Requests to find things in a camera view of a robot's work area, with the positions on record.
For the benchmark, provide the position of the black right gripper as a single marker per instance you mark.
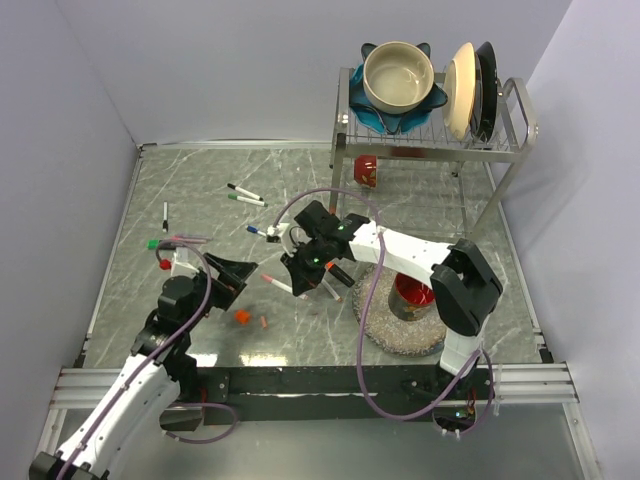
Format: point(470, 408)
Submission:
point(302, 278)

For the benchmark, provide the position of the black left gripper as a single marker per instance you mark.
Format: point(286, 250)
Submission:
point(230, 281)

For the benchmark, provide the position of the orange and black highlighter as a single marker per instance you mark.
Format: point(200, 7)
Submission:
point(338, 273)

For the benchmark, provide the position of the salmon capped white marker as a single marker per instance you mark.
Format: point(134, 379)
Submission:
point(331, 291)

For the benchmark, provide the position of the orange highlighter cap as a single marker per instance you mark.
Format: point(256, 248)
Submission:
point(243, 317)

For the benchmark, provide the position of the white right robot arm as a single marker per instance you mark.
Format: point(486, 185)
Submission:
point(465, 287)

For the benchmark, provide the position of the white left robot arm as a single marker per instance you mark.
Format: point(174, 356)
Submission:
point(157, 373)

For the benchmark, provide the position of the purple pen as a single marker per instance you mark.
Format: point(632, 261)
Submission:
point(191, 239)

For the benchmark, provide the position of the pink capped white marker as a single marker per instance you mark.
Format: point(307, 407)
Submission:
point(277, 283)

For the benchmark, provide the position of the blue capped white marker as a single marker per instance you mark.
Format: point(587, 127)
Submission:
point(256, 231)

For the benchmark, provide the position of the green capped white marker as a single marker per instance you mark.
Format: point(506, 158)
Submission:
point(247, 200)

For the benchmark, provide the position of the small black capped marker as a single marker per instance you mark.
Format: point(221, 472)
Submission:
point(165, 219)

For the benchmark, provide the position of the green and black highlighter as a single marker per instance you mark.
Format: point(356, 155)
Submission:
point(162, 245)

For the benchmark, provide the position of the black capped white marker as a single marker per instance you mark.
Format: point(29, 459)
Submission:
point(244, 192)

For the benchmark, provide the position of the black and red mug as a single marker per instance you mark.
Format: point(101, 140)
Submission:
point(410, 300)

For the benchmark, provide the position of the small red cup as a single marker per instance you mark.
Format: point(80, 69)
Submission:
point(365, 170)

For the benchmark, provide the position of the speckled grey plate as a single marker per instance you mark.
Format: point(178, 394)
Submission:
point(399, 329)

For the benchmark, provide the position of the blue star-shaped bowl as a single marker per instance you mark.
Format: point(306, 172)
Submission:
point(382, 122)

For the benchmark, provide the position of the steel dish rack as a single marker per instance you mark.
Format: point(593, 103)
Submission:
point(431, 184)

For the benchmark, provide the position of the beige ceramic bowl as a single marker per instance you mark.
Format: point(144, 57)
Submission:
point(397, 76)

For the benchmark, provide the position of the cream plate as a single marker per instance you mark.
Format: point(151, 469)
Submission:
point(459, 86)

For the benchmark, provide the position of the black plate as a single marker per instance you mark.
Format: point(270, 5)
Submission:
point(484, 111)

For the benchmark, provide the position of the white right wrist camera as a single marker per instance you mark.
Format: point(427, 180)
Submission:
point(280, 234)

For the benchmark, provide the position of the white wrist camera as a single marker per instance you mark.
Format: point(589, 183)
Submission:
point(178, 264)
point(280, 234)

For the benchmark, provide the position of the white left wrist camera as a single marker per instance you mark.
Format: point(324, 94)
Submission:
point(178, 264)

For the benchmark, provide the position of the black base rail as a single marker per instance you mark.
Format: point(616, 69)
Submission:
point(313, 393)

